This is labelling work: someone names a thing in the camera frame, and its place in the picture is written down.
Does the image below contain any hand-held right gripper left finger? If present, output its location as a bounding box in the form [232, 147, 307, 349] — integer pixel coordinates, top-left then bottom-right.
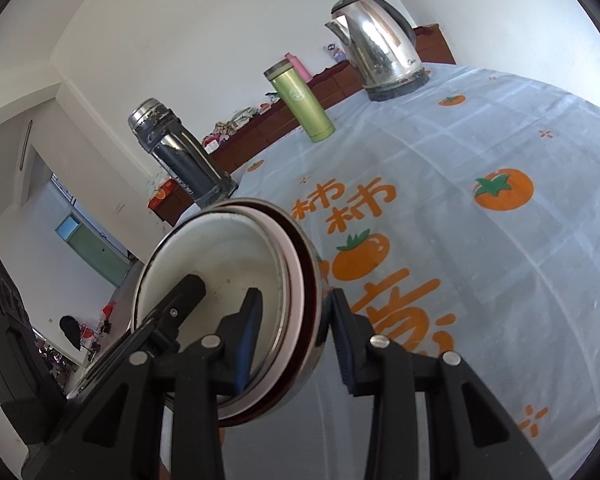
[22, 287, 265, 480]

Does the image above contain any green tumbler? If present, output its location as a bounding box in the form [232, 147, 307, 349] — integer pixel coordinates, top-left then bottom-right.
[263, 59, 336, 143]

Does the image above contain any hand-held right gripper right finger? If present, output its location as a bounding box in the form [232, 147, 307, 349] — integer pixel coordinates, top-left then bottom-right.
[328, 290, 556, 480]

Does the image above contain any orange cardboard box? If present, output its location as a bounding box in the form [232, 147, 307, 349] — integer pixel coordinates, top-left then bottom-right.
[147, 178, 178, 211]

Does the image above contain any dark wooden cabinet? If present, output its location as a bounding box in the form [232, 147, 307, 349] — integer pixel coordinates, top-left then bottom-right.
[147, 24, 456, 228]

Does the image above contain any colourful patterned cloth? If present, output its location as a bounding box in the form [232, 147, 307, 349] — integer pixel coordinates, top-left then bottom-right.
[202, 120, 241, 148]

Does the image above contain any stainless steel electric kettle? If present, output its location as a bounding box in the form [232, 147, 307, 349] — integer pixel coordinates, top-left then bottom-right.
[324, 0, 427, 103]

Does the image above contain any barred window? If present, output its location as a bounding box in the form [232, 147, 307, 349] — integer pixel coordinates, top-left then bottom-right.
[50, 174, 76, 206]

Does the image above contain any green door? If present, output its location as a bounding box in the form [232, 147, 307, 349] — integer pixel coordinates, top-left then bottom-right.
[67, 224, 128, 288]

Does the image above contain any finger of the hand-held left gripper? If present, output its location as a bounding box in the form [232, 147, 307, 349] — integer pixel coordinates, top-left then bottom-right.
[67, 274, 207, 402]

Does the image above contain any fluorescent ceiling lamp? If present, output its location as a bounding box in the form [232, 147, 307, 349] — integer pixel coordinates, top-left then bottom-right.
[17, 120, 34, 173]

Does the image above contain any pink thermos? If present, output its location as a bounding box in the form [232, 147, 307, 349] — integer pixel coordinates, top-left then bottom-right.
[285, 52, 311, 82]

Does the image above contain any stainless steel bowl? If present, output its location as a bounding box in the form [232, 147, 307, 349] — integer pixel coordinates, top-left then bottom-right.
[215, 197, 331, 431]

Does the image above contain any large black thermos flask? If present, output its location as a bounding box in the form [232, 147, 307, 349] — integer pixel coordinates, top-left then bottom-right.
[127, 98, 238, 209]

